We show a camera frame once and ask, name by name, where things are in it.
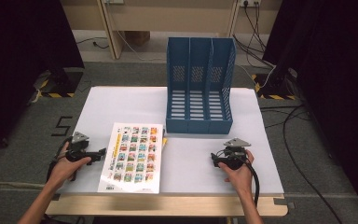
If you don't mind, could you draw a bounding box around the black stand base hazard tape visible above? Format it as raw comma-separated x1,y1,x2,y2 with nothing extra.
251,72,298,101
31,68,85,99

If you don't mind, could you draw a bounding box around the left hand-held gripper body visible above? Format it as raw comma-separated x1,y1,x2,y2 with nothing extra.
64,131,102,164

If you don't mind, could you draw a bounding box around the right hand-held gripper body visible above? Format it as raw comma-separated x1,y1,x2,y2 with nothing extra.
211,137,253,171

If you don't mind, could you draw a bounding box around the person's right hand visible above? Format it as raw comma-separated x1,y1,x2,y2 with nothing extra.
217,149,255,196

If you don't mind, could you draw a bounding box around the person's left hand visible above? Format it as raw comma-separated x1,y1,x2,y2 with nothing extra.
47,142,92,189

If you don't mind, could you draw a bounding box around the beige wooden desk frame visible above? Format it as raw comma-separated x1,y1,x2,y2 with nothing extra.
59,0,283,61

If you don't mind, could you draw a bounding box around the long black floor cable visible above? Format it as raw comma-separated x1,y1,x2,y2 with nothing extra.
259,104,345,224

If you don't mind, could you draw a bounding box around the white book with picture grid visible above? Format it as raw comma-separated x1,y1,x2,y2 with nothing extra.
97,121,165,195

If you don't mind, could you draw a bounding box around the thin black floor cable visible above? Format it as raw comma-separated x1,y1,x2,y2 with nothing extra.
76,36,110,50

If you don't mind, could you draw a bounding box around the white floor cable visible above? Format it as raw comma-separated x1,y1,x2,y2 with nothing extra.
116,30,169,63

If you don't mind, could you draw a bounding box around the white wall socket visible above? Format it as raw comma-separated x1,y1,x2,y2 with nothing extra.
240,0,262,8

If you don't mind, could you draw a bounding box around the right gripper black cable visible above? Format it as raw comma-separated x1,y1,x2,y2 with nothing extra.
244,156,261,207

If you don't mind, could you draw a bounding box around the black cable bundle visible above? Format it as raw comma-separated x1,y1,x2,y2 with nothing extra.
232,2,277,69

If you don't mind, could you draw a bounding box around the blue three-slot file rack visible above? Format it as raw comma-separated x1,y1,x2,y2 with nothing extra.
165,36,237,135

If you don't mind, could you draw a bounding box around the brown cardboard box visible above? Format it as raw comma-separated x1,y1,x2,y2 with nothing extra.
124,30,151,48

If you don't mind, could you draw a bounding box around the white table cover board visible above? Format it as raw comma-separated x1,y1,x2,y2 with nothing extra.
57,86,285,196

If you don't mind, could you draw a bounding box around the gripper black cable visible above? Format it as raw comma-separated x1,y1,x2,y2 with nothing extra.
244,156,261,207
45,139,73,184

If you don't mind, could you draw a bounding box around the black curtain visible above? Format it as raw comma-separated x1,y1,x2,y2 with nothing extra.
0,0,86,164
262,0,358,220

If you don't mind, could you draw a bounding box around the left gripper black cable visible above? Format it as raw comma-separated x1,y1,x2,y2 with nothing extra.
45,139,73,184

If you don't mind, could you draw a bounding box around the wooden table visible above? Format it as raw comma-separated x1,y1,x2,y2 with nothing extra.
45,192,289,218

